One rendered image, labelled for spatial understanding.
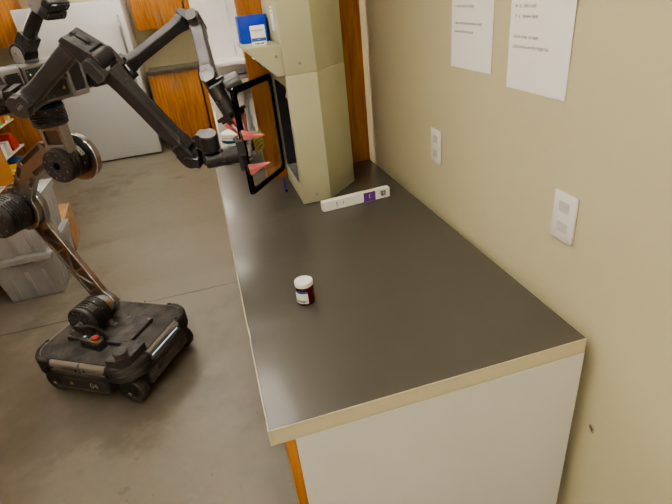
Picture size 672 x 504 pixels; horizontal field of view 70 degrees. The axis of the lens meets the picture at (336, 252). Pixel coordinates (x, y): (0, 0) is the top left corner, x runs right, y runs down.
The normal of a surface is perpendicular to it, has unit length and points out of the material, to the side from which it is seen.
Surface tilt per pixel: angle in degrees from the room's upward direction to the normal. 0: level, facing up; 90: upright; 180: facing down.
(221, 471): 0
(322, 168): 90
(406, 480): 90
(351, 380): 0
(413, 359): 0
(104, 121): 90
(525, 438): 90
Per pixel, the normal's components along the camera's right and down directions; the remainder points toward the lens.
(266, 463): -0.10, -0.87
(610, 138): -0.96, 0.21
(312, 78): 0.27, 0.44
